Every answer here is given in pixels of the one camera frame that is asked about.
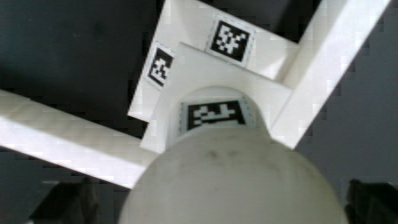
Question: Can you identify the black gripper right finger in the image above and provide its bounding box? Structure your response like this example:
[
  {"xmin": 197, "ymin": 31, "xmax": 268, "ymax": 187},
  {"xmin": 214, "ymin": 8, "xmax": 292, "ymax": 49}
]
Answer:
[{"xmin": 344, "ymin": 180, "xmax": 398, "ymax": 224}]

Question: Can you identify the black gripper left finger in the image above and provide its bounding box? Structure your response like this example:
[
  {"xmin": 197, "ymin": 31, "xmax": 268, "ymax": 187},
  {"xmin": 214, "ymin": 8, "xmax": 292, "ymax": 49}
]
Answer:
[{"xmin": 0, "ymin": 177, "xmax": 102, "ymax": 224}]

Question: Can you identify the white lamp bulb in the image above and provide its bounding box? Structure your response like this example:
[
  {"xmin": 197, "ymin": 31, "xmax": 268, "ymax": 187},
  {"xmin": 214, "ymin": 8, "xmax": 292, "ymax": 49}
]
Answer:
[{"xmin": 117, "ymin": 87, "xmax": 348, "ymax": 224}]

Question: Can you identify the white lamp base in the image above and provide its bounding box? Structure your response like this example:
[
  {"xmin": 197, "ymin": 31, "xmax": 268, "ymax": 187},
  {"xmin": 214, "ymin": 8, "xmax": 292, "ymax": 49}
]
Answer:
[{"xmin": 127, "ymin": 0, "xmax": 296, "ymax": 153}]

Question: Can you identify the white U-shaped fence frame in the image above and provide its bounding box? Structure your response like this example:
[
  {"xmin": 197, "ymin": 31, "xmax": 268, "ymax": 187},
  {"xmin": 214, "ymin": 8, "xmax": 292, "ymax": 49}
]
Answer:
[{"xmin": 0, "ymin": 0, "xmax": 390, "ymax": 187}]

